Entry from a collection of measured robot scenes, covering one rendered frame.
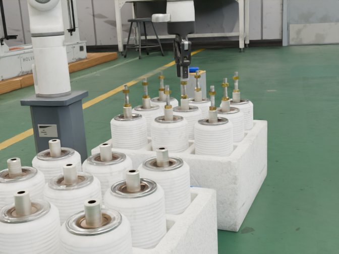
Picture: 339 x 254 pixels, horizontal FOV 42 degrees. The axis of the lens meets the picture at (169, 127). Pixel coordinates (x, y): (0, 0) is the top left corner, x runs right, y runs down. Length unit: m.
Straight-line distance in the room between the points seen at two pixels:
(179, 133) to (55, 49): 0.43
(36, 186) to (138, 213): 0.22
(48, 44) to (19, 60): 2.49
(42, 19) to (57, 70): 0.15
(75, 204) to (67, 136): 0.58
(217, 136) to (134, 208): 0.44
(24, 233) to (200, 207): 0.31
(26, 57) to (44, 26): 2.58
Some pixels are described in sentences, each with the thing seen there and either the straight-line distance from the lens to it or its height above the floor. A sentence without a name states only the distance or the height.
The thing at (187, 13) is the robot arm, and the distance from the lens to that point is 1.18.
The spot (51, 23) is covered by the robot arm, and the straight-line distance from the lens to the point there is 1.28.
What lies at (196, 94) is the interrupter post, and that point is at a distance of 1.33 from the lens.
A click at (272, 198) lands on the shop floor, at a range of 1.27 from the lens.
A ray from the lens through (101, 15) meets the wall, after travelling 6.62.
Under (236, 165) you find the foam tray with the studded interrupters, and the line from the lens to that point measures 1.02.
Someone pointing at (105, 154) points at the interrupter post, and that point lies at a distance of 0.84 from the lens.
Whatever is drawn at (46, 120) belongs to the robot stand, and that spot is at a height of 0.24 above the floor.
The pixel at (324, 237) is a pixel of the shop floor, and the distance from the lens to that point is 1.10.
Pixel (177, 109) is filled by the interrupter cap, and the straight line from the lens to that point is 1.23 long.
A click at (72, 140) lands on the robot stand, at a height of 0.18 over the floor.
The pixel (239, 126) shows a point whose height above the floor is 0.22.
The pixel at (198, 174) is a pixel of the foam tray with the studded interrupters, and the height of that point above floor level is 0.14.
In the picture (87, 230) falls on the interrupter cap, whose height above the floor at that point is 0.25.
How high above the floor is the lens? 0.52
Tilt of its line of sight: 15 degrees down
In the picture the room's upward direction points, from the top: 3 degrees counter-clockwise
